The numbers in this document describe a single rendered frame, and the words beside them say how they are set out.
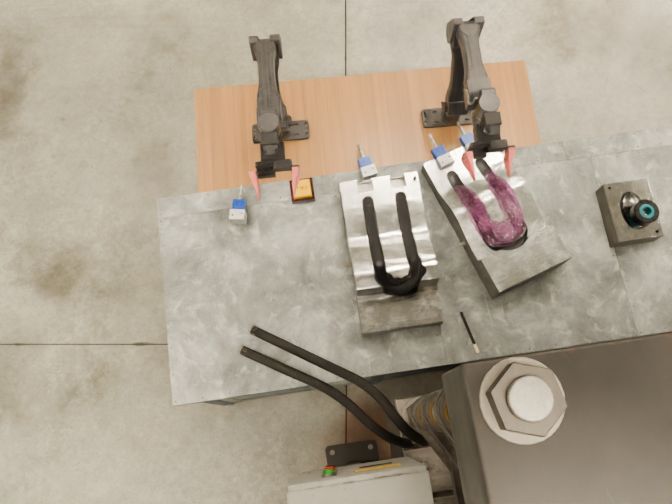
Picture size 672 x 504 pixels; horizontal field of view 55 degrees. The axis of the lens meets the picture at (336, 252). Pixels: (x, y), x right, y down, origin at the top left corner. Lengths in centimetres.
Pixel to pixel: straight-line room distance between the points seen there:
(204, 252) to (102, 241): 107
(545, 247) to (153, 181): 189
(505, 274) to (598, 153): 60
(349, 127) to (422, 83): 31
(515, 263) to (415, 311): 35
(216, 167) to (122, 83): 130
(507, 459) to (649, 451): 19
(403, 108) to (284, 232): 62
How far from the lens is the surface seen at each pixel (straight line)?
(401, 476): 144
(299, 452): 291
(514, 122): 242
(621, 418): 97
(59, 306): 322
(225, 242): 222
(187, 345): 218
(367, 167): 221
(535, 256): 214
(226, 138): 236
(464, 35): 203
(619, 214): 231
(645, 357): 99
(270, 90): 192
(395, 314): 207
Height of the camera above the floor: 290
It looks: 75 degrees down
